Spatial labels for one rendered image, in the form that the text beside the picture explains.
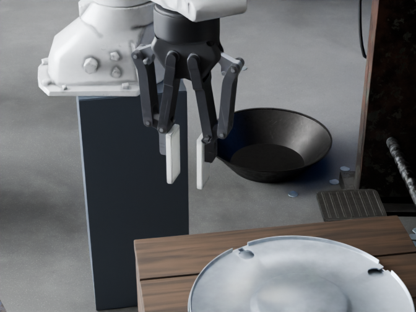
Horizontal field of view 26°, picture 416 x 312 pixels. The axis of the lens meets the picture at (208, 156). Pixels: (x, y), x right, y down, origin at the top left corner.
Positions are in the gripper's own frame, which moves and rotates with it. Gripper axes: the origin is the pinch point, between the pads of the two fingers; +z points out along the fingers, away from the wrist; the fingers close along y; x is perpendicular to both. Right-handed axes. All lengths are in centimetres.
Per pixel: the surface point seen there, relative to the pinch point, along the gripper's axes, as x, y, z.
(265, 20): -175, 37, 53
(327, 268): -8.9, -16.9, 19.4
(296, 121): -103, 9, 49
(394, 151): -75, -18, 37
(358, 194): -59, -14, 39
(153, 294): 2.8, 4.1, 20.5
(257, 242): -11.3, -6.3, 19.3
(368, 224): -22.4, -20.3, 20.2
